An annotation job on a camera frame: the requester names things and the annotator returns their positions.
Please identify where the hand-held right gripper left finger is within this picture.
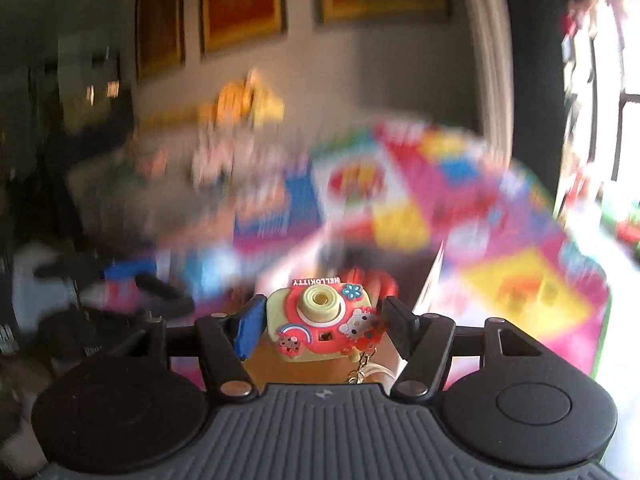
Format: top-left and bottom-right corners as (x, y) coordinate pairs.
(125, 294), (268, 401)

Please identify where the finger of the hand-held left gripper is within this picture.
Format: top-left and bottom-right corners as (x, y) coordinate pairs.
(82, 274), (195, 317)
(35, 256), (157, 282)

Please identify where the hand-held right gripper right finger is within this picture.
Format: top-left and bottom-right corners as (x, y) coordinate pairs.
(382, 296), (546, 400)

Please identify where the toy camera with keychain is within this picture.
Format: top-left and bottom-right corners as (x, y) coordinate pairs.
(265, 277), (398, 386)

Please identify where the colourful printed mat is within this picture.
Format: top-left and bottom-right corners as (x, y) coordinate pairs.
(70, 115), (613, 386)

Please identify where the dark furniture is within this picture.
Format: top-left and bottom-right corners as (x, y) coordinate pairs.
(0, 50), (137, 266)

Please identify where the pink white plush toy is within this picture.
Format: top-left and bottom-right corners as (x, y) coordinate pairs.
(191, 129), (263, 183)

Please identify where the yellow plush toy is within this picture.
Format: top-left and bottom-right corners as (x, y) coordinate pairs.
(199, 69), (287, 127)

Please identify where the dark curtain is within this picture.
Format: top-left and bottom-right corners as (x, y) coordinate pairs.
(500, 0), (568, 203)

